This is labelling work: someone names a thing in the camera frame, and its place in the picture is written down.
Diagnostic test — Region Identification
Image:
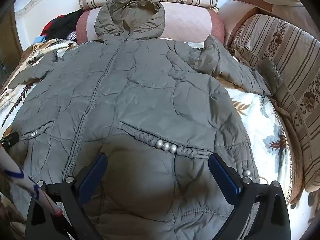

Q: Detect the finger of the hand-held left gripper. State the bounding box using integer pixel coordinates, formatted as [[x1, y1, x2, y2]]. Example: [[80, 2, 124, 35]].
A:
[[0, 131, 20, 152]]

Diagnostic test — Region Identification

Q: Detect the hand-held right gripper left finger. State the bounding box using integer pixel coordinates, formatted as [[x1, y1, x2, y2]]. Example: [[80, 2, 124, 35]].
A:
[[26, 152, 108, 240]]

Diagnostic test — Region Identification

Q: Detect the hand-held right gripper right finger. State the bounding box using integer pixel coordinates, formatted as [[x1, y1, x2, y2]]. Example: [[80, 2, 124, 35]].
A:
[[208, 153, 292, 240]]

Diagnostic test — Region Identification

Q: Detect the grey-green hooded quilted jacket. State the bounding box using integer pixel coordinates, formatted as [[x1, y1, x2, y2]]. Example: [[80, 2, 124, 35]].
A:
[[10, 0, 284, 240]]

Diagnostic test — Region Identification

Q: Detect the pile of dark clothes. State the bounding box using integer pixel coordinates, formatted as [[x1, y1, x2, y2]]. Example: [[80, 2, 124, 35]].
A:
[[40, 9, 84, 41]]

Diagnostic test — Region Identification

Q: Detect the leaf print blanket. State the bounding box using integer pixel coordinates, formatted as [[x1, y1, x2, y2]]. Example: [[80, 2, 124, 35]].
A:
[[0, 39, 310, 240]]

